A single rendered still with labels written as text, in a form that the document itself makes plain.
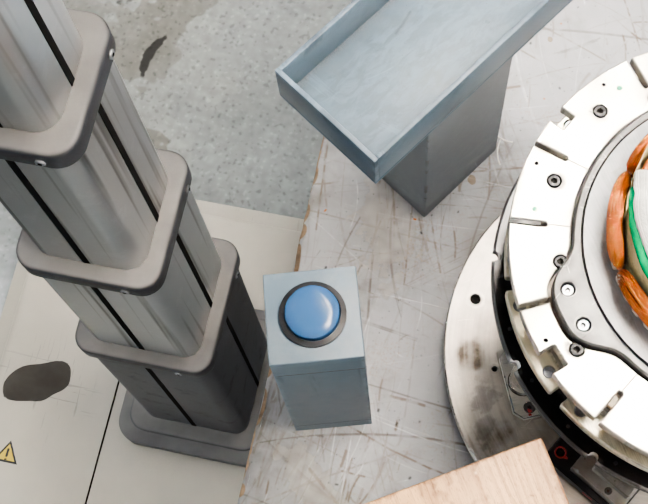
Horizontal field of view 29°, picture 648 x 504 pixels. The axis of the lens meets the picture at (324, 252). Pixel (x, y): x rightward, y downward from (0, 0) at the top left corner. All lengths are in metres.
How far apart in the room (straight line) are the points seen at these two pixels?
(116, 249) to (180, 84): 1.17
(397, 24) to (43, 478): 0.93
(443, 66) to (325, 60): 0.09
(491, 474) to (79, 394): 0.97
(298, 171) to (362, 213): 0.87
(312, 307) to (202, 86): 1.29
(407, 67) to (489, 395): 0.32
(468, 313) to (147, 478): 0.68
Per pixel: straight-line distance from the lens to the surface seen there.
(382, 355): 1.17
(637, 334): 0.85
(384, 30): 1.01
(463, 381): 1.14
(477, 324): 1.16
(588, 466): 1.11
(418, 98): 0.99
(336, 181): 1.22
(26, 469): 1.75
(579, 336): 0.85
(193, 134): 2.13
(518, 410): 1.13
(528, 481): 0.86
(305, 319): 0.90
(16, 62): 0.77
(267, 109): 2.13
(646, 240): 0.82
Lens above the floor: 1.91
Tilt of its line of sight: 71 degrees down
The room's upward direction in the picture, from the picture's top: 10 degrees counter-clockwise
